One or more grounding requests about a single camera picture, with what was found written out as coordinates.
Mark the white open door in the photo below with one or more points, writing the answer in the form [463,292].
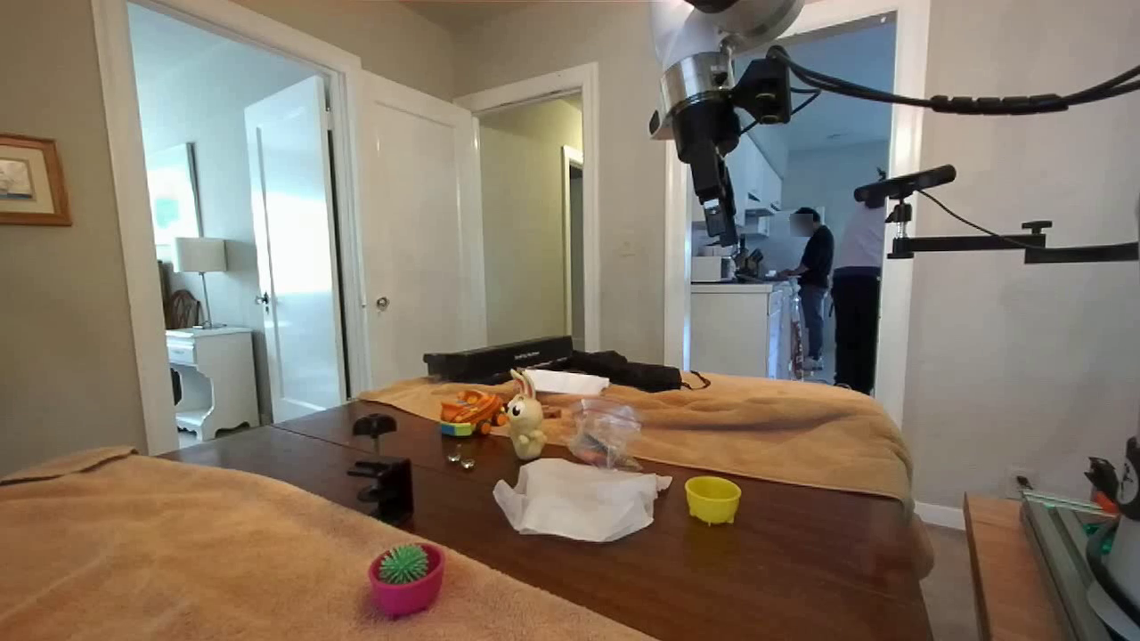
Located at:
[416,230]

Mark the green spiky ball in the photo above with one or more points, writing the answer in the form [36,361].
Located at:
[405,565]

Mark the pale yellow bunny doll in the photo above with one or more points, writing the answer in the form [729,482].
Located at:
[526,423]

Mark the person in dark shirt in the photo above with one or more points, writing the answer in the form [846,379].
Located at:
[813,276]

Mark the white table lamp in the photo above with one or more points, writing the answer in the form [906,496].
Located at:
[200,259]

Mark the yellow small cup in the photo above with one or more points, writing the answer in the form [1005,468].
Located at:
[709,501]

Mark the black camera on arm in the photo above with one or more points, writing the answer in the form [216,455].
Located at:
[901,187]

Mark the clear zip plastic bag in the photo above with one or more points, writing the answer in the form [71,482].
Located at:
[602,433]

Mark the tan towel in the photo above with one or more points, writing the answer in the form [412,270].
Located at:
[118,546]
[767,430]

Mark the person in white shirt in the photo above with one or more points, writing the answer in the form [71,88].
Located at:
[856,298]

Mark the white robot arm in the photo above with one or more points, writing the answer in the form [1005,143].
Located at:
[701,93]

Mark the framed picture wood frame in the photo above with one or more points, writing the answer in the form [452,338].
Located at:
[33,183]

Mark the black bag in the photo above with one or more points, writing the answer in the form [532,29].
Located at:
[624,370]

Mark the tan towel far side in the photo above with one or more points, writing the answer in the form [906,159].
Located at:
[767,430]

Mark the white desk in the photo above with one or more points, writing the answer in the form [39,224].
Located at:
[216,381]

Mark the white crumpled cloth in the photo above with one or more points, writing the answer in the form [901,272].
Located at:
[578,503]

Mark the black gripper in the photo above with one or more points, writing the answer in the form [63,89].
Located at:
[706,132]

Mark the long black case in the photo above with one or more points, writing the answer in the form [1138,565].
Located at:
[497,361]

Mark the tan towel near side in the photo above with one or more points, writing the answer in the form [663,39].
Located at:
[118,546]

